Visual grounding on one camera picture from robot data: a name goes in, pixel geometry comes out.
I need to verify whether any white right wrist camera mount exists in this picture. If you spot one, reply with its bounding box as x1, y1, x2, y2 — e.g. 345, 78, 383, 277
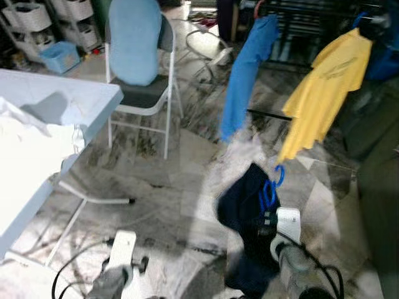
274, 207, 302, 245

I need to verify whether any navy garment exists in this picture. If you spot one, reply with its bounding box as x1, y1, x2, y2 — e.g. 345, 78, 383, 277
216, 163, 284, 298

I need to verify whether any clear plastic drawer unit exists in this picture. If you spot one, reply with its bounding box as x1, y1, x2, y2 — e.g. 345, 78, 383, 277
0, 0, 97, 63

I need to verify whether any light blue pillow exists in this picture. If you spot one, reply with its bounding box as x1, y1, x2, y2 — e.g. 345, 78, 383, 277
109, 0, 164, 87

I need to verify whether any yellow shirt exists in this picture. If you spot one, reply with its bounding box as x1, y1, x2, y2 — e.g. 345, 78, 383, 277
276, 28, 373, 164

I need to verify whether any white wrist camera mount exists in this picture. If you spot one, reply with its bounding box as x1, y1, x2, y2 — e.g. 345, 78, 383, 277
106, 230, 138, 272
274, 207, 302, 245

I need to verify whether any white tubular frame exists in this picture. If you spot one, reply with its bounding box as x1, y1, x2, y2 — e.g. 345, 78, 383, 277
184, 28, 234, 85

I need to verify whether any black clothes drying rack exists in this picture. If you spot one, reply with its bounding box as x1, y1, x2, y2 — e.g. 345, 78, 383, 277
246, 0, 399, 122

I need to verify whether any white shirt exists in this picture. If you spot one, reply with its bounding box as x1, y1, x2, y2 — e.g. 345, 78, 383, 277
0, 97, 85, 222

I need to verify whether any blue plastic hanger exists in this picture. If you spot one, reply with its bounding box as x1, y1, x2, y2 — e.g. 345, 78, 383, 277
259, 165, 286, 216
352, 11, 372, 31

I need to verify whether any grey white folding chair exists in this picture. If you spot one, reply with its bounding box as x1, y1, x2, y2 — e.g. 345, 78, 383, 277
104, 12, 183, 159

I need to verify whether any light blue plastic basket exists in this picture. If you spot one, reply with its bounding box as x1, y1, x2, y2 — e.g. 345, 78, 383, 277
39, 42, 82, 74

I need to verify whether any grey green leather sofa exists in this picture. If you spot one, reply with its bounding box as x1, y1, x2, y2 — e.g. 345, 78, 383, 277
340, 78, 399, 299

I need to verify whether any blue bag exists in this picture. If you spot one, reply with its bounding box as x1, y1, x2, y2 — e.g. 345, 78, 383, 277
365, 0, 399, 82

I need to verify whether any pink hanger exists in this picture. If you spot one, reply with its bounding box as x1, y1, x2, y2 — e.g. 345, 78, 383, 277
252, 0, 266, 19

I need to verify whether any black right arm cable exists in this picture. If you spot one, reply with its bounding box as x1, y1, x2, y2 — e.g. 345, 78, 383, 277
274, 230, 345, 299

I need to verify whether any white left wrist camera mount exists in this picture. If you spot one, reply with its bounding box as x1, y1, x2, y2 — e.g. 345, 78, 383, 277
106, 230, 138, 272

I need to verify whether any white plastic folding table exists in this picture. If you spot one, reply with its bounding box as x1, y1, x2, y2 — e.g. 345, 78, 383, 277
0, 69, 137, 268

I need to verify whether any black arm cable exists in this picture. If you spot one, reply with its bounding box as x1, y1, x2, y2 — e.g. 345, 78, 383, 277
274, 230, 345, 299
51, 240, 116, 299

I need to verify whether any dark purple bin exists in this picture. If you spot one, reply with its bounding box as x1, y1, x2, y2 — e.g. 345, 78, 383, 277
215, 0, 241, 43

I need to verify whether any blue shirt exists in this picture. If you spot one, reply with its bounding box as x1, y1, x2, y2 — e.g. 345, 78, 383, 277
219, 14, 280, 143

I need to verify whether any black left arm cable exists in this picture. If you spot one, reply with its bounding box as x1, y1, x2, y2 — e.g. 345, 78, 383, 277
51, 240, 116, 299

